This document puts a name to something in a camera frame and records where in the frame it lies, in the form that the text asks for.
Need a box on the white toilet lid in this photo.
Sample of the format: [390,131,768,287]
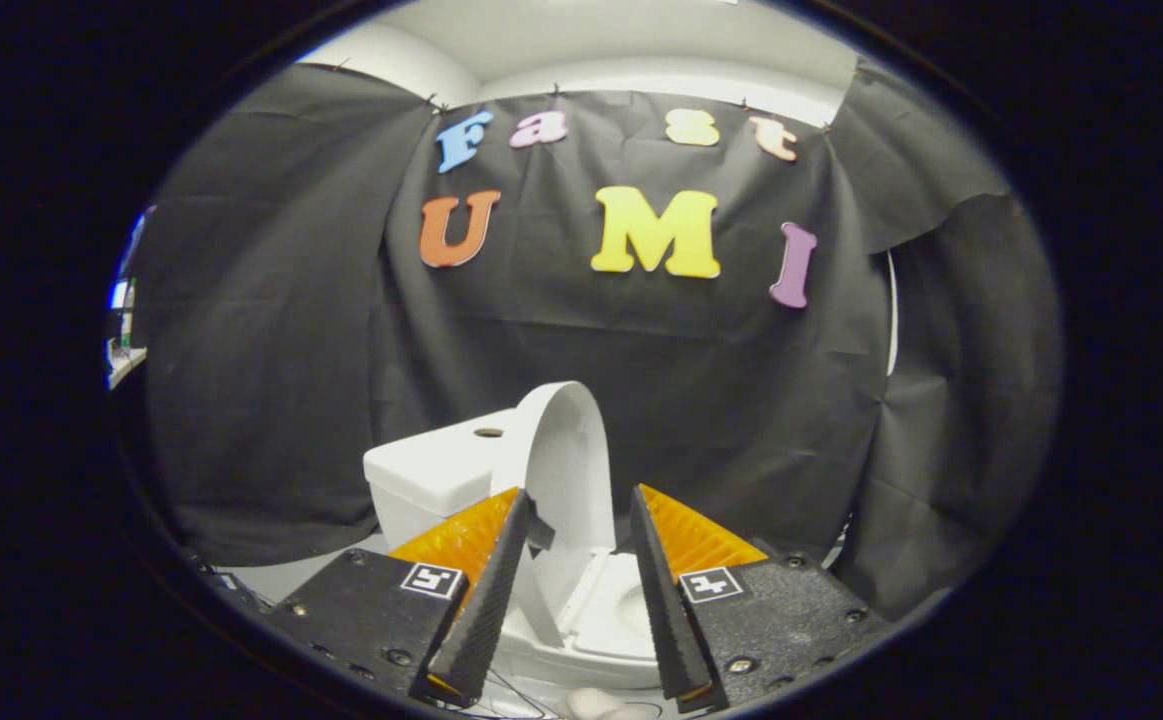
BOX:
[491,381,617,646]

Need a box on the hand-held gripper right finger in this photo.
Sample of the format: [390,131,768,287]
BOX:
[629,484,892,714]

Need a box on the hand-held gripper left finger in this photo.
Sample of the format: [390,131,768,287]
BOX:
[266,487,539,709]

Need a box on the white soft object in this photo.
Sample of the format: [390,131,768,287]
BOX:
[566,688,647,720]

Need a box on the black backdrop cloth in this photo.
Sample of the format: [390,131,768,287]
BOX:
[131,60,1062,621]

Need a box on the thin black floor cable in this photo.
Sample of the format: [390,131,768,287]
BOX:
[486,670,554,719]

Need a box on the white ceramic toilet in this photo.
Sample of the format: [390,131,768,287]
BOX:
[363,408,662,691]

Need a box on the white toilet seat ring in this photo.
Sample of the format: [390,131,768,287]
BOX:
[571,553,657,661]

